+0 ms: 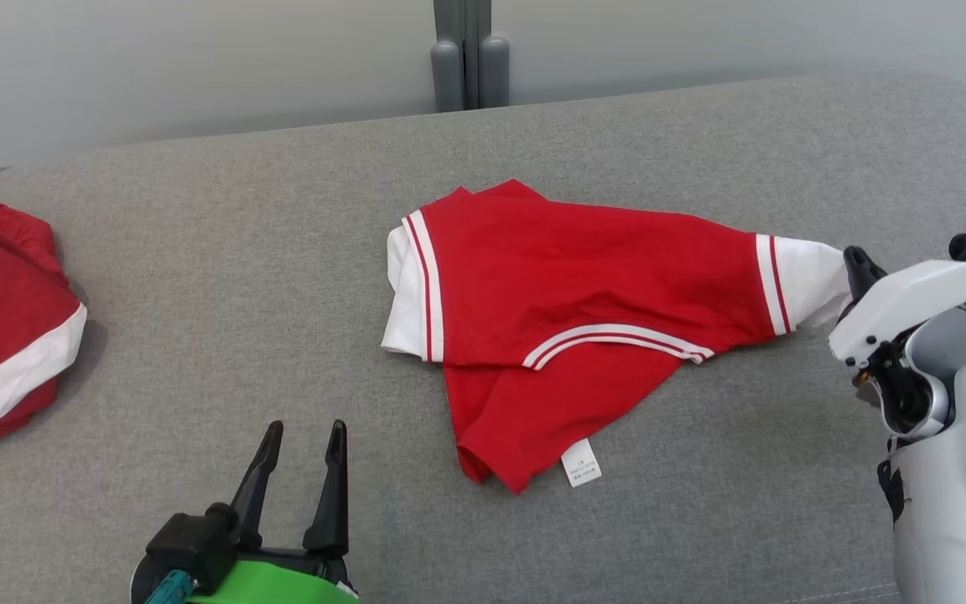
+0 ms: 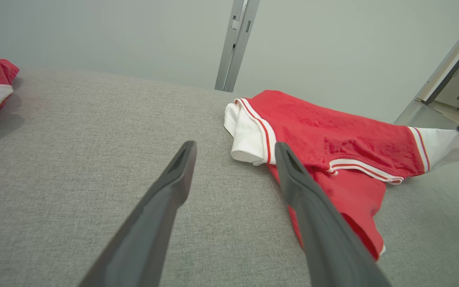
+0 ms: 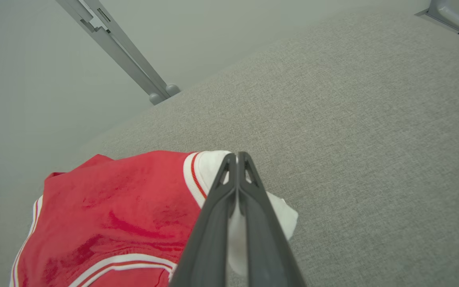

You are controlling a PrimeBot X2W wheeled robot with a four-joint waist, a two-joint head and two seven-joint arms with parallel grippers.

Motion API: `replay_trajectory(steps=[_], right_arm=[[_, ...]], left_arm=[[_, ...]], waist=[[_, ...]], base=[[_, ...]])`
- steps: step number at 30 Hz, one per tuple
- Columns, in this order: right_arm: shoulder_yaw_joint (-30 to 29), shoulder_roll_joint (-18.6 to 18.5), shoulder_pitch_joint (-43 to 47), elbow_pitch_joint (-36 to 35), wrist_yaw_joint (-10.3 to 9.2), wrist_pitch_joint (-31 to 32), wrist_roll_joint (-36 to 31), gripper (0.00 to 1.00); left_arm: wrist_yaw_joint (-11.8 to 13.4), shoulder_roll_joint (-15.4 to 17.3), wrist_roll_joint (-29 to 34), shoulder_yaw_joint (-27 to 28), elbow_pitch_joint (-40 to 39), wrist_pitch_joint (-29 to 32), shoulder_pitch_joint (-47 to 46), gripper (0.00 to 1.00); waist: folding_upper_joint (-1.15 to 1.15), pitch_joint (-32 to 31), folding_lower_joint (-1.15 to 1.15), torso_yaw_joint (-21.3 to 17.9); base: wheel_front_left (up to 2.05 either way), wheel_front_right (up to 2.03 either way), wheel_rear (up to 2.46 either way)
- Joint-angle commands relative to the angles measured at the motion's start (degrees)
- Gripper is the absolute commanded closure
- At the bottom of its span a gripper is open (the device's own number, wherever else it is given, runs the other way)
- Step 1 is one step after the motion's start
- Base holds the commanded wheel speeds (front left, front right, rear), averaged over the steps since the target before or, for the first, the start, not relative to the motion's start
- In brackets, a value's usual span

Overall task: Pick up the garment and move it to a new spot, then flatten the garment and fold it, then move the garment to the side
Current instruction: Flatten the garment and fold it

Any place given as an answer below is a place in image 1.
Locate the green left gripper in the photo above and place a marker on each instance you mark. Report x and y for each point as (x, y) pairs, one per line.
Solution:
(282, 583)

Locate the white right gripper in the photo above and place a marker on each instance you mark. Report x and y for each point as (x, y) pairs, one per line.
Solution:
(911, 294)

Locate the red shirt with white sleeves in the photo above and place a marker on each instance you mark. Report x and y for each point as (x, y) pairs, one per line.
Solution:
(575, 268)

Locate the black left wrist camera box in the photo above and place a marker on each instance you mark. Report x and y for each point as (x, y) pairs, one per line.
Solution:
(189, 541)

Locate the teal left camera connector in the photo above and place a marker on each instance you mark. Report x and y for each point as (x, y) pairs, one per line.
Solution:
(168, 587)

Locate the grey cylindrical post foot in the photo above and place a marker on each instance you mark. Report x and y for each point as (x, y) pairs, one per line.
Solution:
(495, 71)
(446, 75)

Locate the grey partition post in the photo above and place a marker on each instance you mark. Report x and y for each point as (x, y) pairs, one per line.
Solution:
(462, 21)

